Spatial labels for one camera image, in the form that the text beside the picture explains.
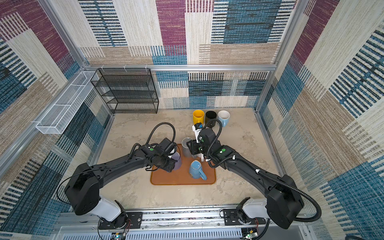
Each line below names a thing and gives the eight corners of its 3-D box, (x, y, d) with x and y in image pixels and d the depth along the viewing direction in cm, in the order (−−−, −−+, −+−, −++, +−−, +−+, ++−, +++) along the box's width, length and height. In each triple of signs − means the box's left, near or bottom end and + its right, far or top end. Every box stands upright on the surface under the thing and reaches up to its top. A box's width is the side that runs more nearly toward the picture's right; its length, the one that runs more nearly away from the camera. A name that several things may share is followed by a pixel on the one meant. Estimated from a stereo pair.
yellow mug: (192, 127, 112) (192, 118, 104) (192, 118, 117) (192, 109, 110) (203, 127, 112) (204, 118, 104) (203, 118, 117) (204, 109, 110)
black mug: (205, 127, 113) (206, 117, 105) (205, 120, 117) (205, 110, 109) (215, 127, 113) (217, 117, 105) (214, 120, 117) (216, 110, 109)
